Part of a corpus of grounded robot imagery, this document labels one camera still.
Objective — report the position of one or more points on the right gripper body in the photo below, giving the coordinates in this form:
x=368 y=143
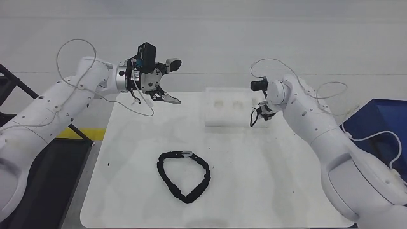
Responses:
x=266 y=109

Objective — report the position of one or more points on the white foam tray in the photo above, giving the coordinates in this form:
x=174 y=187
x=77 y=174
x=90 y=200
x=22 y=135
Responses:
x=229 y=108

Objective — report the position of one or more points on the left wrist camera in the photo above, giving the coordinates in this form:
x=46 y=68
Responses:
x=146 y=55

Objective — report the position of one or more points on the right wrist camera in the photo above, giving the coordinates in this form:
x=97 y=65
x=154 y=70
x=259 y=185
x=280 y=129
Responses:
x=258 y=85

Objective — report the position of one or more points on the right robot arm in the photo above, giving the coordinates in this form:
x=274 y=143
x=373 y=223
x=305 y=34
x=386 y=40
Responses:
x=343 y=156

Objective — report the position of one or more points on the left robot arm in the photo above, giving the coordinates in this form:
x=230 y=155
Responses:
x=38 y=117

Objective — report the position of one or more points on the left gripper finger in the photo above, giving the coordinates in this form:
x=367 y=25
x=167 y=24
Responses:
x=173 y=64
x=162 y=96

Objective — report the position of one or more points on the blue plastic bin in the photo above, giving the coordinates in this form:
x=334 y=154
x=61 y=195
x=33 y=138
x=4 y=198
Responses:
x=378 y=127

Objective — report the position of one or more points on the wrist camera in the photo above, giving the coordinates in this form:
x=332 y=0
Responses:
x=258 y=85
x=146 y=55

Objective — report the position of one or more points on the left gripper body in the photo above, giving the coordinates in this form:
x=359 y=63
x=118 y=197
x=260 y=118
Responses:
x=146 y=81

